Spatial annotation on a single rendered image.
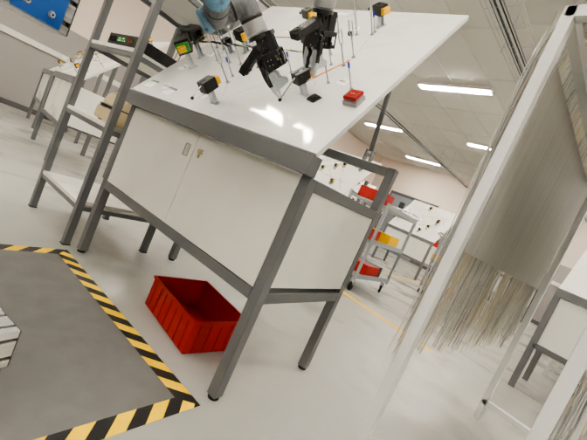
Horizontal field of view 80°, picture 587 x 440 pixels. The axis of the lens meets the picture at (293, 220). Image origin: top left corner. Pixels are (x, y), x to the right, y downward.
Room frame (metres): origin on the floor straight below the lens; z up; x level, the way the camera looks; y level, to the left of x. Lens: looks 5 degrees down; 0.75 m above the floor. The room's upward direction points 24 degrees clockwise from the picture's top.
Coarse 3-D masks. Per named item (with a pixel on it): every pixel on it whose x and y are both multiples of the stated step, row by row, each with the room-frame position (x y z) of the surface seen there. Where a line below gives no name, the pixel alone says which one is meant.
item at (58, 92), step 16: (160, 48) 3.82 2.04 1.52; (96, 64) 4.02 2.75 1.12; (112, 64) 3.71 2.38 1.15; (64, 80) 3.77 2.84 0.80; (112, 80) 4.59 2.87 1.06; (144, 80) 3.80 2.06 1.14; (48, 96) 4.16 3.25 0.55; (64, 96) 3.58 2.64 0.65; (80, 96) 3.49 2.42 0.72; (96, 96) 3.58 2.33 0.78; (48, 112) 3.93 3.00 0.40; (80, 128) 3.56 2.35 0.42; (96, 128) 3.66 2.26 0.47
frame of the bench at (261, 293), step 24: (120, 144) 1.74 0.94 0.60; (120, 192) 1.65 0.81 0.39; (312, 192) 1.12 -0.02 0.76; (336, 192) 1.23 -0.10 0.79; (96, 216) 1.75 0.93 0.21; (144, 216) 1.51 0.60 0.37; (288, 216) 1.10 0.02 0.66; (288, 240) 1.11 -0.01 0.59; (216, 264) 1.22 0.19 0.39; (264, 264) 1.11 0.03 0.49; (240, 288) 1.14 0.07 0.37; (264, 288) 1.10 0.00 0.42; (240, 336) 1.09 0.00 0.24; (312, 336) 1.57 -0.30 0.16; (216, 384) 1.10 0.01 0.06
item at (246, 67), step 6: (252, 48) 1.20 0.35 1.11; (258, 48) 1.19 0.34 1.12; (252, 54) 1.20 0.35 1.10; (258, 54) 1.20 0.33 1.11; (246, 60) 1.22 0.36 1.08; (252, 60) 1.21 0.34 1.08; (240, 66) 1.25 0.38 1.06; (246, 66) 1.23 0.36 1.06; (252, 66) 1.26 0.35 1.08; (240, 72) 1.25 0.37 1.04; (246, 72) 1.25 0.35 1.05
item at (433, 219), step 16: (416, 208) 8.35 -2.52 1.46; (432, 208) 8.09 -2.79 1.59; (400, 224) 8.01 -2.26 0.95; (416, 224) 7.89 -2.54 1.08; (432, 224) 7.77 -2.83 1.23; (448, 224) 7.66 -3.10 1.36; (400, 240) 7.78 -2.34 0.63; (416, 240) 7.55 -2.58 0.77; (432, 240) 7.39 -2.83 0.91; (384, 256) 8.50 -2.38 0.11; (416, 256) 7.44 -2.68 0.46
